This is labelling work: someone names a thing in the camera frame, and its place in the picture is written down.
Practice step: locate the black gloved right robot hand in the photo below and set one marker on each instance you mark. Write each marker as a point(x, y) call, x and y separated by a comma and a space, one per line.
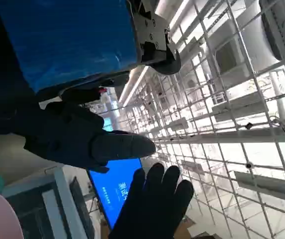
point(154, 204)

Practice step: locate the grey ventilation duct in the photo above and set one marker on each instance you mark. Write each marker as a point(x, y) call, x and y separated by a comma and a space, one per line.
point(279, 27)

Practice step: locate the white cabinet with mesh panel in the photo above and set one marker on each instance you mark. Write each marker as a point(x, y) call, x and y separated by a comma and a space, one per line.
point(32, 211)

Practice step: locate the monitor with blue screen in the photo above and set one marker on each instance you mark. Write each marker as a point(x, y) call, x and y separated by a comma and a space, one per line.
point(112, 189)

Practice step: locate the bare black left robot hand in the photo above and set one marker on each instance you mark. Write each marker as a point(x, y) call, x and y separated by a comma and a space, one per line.
point(65, 39)

